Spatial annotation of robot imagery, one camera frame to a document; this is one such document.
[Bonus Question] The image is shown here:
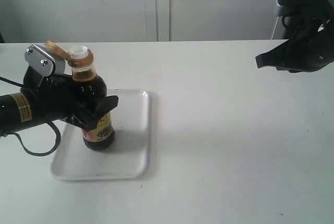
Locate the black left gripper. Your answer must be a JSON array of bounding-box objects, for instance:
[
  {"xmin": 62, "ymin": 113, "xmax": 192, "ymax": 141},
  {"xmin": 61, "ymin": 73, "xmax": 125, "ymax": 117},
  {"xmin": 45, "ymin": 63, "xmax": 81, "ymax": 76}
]
[{"xmin": 22, "ymin": 74, "xmax": 118, "ymax": 130}]

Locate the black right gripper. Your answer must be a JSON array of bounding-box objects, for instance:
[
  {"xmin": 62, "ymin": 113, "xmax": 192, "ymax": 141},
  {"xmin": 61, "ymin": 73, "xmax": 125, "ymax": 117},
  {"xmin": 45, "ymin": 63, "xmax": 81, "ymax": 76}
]
[{"xmin": 255, "ymin": 0, "xmax": 333, "ymax": 72}]

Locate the dark soy sauce bottle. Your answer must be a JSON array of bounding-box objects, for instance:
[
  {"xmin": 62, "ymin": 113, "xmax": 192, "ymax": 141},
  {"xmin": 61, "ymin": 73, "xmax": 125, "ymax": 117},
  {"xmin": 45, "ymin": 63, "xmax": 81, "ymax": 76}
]
[{"xmin": 45, "ymin": 40, "xmax": 115, "ymax": 151}]

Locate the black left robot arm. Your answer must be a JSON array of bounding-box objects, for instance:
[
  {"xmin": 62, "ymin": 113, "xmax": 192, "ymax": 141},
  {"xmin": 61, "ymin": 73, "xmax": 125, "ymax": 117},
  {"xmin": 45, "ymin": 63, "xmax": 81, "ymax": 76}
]
[{"xmin": 1, "ymin": 67, "xmax": 118, "ymax": 134}]

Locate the white plastic tray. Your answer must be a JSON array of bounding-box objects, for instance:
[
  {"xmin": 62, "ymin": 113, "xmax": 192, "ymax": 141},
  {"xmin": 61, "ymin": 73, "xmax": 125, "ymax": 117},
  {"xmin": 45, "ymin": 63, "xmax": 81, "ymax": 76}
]
[{"xmin": 50, "ymin": 89, "xmax": 151, "ymax": 181}]

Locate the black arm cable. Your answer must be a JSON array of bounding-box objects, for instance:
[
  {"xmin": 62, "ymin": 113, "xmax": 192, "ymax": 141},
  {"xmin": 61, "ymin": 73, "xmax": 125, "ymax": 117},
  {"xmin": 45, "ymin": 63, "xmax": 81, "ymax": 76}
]
[{"xmin": 0, "ymin": 76, "xmax": 61, "ymax": 156}]

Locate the white cord on wall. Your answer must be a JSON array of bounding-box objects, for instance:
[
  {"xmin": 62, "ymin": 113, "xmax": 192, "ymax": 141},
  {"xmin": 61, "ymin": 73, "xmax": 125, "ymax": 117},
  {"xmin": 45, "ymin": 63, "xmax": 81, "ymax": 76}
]
[{"xmin": 270, "ymin": 0, "xmax": 294, "ymax": 40}]

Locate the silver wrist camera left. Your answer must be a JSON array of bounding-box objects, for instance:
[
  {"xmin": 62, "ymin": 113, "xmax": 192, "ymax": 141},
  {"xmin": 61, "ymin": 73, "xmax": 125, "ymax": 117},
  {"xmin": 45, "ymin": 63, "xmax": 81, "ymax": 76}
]
[{"xmin": 23, "ymin": 44, "xmax": 65, "ymax": 87}]

